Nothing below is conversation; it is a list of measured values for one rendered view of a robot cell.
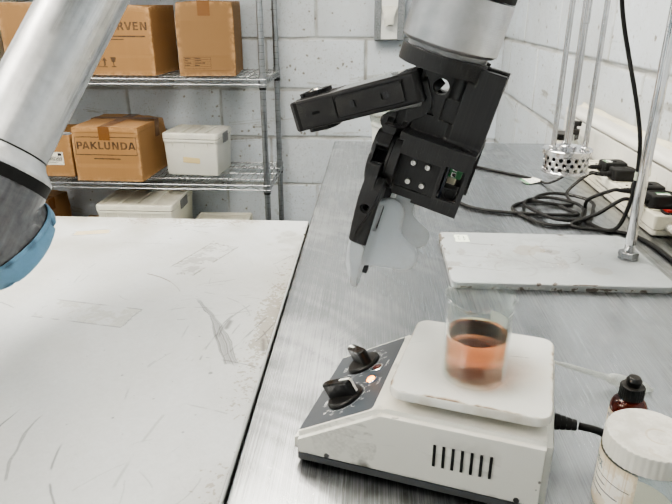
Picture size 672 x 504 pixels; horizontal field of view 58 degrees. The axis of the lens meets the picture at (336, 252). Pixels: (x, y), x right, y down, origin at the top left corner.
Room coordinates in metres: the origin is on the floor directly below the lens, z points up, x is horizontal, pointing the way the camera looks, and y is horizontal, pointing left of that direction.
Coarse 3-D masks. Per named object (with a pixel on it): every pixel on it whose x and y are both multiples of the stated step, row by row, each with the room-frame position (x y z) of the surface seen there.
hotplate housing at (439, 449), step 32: (384, 384) 0.43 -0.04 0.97; (352, 416) 0.40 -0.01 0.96; (384, 416) 0.39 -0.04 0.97; (416, 416) 0.38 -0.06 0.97; (448, 416) 0.38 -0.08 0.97; (480, 416) 0.38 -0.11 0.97; (320, 448) 0.40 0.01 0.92; (352, 448) 0.39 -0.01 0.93; (384, 448) 0.38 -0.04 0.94; (416, 448) 0.38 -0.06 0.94; (448, 448) 0.37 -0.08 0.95; (480, 448) 0.36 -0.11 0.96; (512, 448) 0.35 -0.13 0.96; (544, 448) 0.35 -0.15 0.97; (416, 480) 0.38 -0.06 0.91; (448, 480) 0.37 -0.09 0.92; (480, 480) 0.36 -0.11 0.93; (512, 480) 0.35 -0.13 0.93; (544, 480) 0.35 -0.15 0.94
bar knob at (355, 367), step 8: (352, 352) 0.49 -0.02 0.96; (360, 352) 0.47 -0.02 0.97; (368, 352) 0.50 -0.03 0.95; (376, 352) 0.49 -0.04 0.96; (360, 360) 0.48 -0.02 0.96; (368, 360) 0.47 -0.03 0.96; (376, 360) 0.48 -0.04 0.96; (352, 368) 0.48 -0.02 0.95; (360, 368) 0.47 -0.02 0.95; (368, 368) 0.47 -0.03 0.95
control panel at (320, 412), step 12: (372, 348) 0.51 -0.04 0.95; (384, 348) 0.50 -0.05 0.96; (396, 348) 0.49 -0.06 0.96; (348, 360) 0.51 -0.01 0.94; (384, 360) 0.47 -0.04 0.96; (336, 372) 0.50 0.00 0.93; (348, 372) 0.48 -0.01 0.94; (372, 372) 0.46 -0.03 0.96; (384, 372) 0.45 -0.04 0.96; (360, 384) 0.45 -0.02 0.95; (372, 384) 0.44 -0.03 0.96; (324, 396) 0.46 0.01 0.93; (360, 396) 0.42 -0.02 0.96; (372, 396) 0.41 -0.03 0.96; (312, 408) 0.44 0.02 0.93; (324, 408) 0.43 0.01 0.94; (348, 408) 0.41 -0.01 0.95; (360, 408) 0.40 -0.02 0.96; (312, 420) 0.42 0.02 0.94; (324, 420) 0.41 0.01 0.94
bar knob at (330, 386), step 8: (328, 384) 0.44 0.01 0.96; (336, 384) 0.43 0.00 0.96; (344, 384) 0.43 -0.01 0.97; (352, 384) 0.43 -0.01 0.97; (328, 392) 0.44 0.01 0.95; (336, 392) 0.43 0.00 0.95; (344, 392) 0.43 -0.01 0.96; (352, 392) 0.42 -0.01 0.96; (360, 392) 0.43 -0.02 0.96; (336, 400) 0.43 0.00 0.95; (344, 400) 0.42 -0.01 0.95; (352, 400) 0.42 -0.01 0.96; (336, 408) 0.42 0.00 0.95
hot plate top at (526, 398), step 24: (432, 336) 0.47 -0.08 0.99; (528, 336) 0.47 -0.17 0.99; (408, 360) 0.43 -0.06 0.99; (432, 360) 0.43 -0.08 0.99; (528, 360) 0.43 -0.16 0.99; (552, 360) 0.43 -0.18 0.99; (408, 384) 0.39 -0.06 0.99; (432, 384) 0.39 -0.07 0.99; (504, 384) 0.39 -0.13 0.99; (528, 384) 0.39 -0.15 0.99; (552, 384) 0.40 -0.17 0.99; (456, 408) 0.37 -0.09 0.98; (480, 408) 0.37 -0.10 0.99; (504, 408) 0.36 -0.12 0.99; (528, 408) 0.36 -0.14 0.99; (552, 408) 0.37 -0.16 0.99
